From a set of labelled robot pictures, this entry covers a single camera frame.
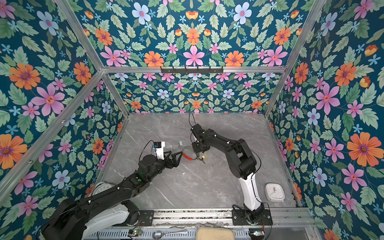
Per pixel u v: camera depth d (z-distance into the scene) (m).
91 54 0.84
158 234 0.67
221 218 0.75
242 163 0.54
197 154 0.95
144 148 1.01
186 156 0.94
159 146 0.72
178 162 0.73
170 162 0.71
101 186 0.80
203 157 0.96
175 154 0.73
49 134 0.61
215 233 0.67
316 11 0.69
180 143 1.02
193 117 1.22
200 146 0.84
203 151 0.83
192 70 0.93
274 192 0.79
